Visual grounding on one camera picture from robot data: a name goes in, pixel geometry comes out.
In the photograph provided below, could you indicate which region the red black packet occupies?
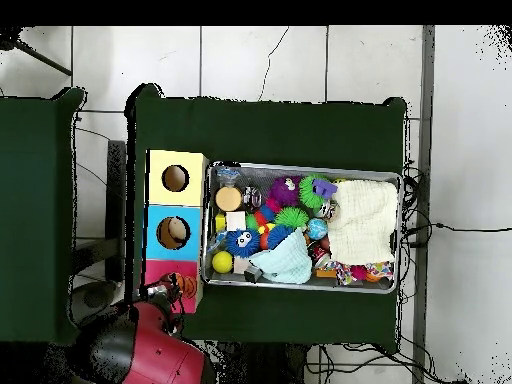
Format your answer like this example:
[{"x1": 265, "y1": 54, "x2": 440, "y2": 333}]
[{"x1": 307, "y1": 242, "x2": 331, "y2": 271}]

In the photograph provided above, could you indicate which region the orange tiger striped toy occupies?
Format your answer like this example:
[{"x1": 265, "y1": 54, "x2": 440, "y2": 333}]
[{"x1": 163, "y1": 271, "x2": 199, "y2": 302}]

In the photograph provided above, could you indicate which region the clear mesh bin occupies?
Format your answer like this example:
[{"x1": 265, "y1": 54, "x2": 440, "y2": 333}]
[{"x1": 202, "y1": 163, "x2": 404, "y2": 295}]

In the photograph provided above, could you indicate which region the wooden box with three holes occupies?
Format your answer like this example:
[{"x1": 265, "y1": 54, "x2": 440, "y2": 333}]
[{"x1": 140, "y1": 148, "x2": 209, "y2": 315}]

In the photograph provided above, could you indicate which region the black silver round toy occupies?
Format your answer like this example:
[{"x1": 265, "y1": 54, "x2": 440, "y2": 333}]
[{"x1": 243, "y1": 186, "x2": 264, "y2": 211}]

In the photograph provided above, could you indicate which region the round wooden disc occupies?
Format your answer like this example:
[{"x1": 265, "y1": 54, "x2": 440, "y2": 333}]
[{"x1": 215, "y1": 185, "x2": 243, "y2": 213}]

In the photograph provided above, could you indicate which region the blue fuzzy ball with eyes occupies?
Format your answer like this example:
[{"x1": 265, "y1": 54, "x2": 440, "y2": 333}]
[{"x1": 226, "y1": 227, "x2": 262, "y2": 258}]

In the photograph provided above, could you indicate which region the purple spiky ball with eyes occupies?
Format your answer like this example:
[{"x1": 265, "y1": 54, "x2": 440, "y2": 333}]
[{"x1": 269, "y1": 177, "x2": 302, "y2": 208}]

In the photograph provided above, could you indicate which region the small green spiky ball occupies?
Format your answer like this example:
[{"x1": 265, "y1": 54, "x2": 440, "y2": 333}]
[{"x1": 274, "y1": 207, "x2": 310, "y2": 231}]

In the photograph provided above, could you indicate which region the clear crumpled plastic packet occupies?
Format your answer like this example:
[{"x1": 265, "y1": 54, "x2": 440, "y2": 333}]
[{"x1": 215, "y1": 165, "x2": 243, "y2": 182}]

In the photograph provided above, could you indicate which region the large green spiky ball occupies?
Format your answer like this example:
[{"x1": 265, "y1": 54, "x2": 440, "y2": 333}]
[{"x1": 298, "y1": 174, "x2": 336, "y2": 211}]

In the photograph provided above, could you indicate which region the mint green knit cloth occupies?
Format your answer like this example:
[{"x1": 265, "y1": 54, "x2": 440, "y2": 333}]
[{"x1": 249, "y1": 227, "x2": 314, "y2": 285}]

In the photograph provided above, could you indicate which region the yellow ball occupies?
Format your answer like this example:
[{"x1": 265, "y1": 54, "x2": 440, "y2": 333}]
[{"x1": 211, "y1": 251, "x2": 234, "y2": 275}]

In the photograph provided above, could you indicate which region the blue globe ball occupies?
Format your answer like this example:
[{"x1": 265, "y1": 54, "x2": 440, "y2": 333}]
[{"x1": 307, "y1": 218, "x2": 329, "y2": 241}]

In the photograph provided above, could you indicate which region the purple plastic block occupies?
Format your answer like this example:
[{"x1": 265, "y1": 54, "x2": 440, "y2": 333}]
[{"x1": 312, "y1": 179, "x2": 339, "y2": 200}]

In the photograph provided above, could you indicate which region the cream waffle cloth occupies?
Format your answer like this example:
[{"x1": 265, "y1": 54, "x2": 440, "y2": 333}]
[{"x1": 326, "y1": 179, "x2": 399, "y2": 265}]

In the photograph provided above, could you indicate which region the green cloth side table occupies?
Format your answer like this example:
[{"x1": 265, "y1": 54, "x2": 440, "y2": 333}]
[{"x1": 0, "y1": 86, "x2": 89, "y2": 347}]

